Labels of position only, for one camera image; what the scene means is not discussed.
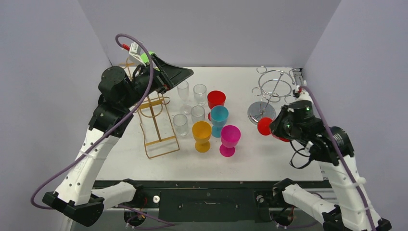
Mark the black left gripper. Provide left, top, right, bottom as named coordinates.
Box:
left=121, top=54, right=193, bottom=109

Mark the clear champagne flute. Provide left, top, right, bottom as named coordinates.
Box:
left=177, top=81, right=191, bottom=115

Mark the red plastic wine glass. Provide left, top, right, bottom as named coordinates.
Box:
left=207, top=90, right=226, bottom=111
left=257, top=117, right=289, bottom=142

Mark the clear glass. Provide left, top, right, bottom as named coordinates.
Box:
left=193, top=84, right=207, bottom=106
left=173, top=114, right=189, bottom=137
left=191, top=105, right=205, bottom=124

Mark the green plastic wine glass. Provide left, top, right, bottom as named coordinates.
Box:
left=140, top=51, right=159, bottom=70

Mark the magenta plastic wine glass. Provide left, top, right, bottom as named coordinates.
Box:
left=219, top=125, right=241, bottom=157

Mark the cyan plastic wine glass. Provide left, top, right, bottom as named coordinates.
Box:
left=210, top=105, right=229, bottom=138

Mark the orange plastic wine glass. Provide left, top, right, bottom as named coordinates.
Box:
left=192, top=121, right=212, bottom=153

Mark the gold wire glass rack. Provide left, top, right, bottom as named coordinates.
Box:
left=119, top=59, right=181, bottom=160

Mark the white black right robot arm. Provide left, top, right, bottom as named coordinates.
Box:
left=270, top=100, right=392, bottom=231

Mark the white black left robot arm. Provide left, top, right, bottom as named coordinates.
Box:
left=42, top=54, right=193, bottom=227

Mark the chrome round glass rack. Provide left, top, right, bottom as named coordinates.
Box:
left=247, top=66, right=302, bottom=125

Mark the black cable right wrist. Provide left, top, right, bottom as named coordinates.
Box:
left=289, top=140, right=316, bottom=170

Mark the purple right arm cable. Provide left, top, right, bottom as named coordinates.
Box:
left=298, top=85, right=378, bottom=231

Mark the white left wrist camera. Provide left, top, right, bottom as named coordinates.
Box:
left=122, top=42, right=149, bottom=66

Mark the aluminium rail right side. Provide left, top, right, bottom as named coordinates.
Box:
left=291, top=78, right=338, bottom=166

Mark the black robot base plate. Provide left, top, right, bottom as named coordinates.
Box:
left=79, top=180, right=332, bottom=224

